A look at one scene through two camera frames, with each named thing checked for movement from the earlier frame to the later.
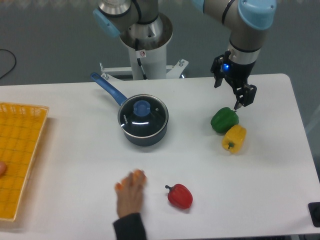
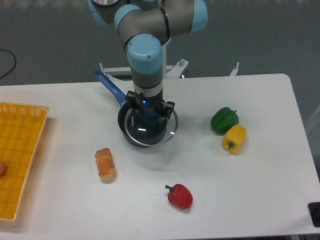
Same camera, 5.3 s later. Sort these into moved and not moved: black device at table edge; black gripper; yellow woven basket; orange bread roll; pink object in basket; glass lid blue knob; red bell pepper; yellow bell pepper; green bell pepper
Moved: black gripper; glass lid blue knob; orange bread roll
Not moved: red bell pepper; yellow woven basket; pink object in basket; green bell pepper; yellow bell pepper; black device at table edge
